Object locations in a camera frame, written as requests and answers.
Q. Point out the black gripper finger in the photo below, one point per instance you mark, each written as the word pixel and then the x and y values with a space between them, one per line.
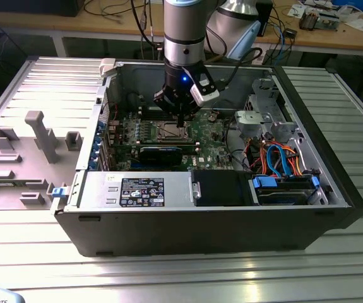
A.
pixel 165 100
pixel 192 109

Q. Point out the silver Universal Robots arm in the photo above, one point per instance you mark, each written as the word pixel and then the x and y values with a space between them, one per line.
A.
pixel 184 25

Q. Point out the RAM slot with white clips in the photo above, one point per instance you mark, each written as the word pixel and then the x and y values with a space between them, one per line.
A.
pixel 146 114
pixel 190 147
pixel 146 108

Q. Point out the CPU socket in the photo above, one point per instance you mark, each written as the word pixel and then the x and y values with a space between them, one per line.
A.
pixel 190 135

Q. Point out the green motherboard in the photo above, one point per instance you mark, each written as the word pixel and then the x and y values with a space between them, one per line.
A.
pixel 214 148

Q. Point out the black graphics card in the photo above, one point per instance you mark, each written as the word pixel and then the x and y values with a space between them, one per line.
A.
pixel 160 156

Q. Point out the beige plastic block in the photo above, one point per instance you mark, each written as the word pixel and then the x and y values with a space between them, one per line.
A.
pixel 108 67

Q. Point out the silver drive cage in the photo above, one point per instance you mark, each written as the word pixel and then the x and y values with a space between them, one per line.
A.
pixel 282 129

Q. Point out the blue disk carrier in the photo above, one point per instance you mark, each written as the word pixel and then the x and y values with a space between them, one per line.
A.
pixel 264 183

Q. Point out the silver power supply unit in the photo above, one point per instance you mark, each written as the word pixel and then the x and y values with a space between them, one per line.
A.
pixel 99 189

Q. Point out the tall black box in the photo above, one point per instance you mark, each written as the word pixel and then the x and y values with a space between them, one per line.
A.
pixel 267 15

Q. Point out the wooden workbench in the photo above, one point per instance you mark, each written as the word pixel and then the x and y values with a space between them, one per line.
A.
pixel 74 22

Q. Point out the small black adapter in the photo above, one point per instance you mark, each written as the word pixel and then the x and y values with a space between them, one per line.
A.
pixel 291 33

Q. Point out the black and grey PC case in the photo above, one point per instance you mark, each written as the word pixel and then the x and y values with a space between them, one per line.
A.
pixel 184 233

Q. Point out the hard disk drive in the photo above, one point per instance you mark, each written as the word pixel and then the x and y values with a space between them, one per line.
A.
pixel 282 197

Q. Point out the blue plastic clip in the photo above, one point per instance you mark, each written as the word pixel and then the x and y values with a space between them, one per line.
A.
pixel 58 192

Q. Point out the copper and black cooler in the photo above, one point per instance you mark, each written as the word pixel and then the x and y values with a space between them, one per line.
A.
pixel 309 20

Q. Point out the grey electronic device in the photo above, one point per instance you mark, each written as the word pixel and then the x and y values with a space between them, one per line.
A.
pixel 329 22

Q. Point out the grey parts rack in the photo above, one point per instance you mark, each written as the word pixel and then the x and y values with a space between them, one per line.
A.
pixel 20 176

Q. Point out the white papers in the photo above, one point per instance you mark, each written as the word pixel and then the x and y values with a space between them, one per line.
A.
pixel 362 25

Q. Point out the blue box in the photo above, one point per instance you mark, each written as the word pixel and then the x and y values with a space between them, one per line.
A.
pixel 354 4

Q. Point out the white camera on black bracket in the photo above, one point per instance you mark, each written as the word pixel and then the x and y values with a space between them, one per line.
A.
pixel 206 97

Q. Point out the silver metal bracket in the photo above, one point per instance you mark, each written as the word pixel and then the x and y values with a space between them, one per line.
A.
pixel 252 121

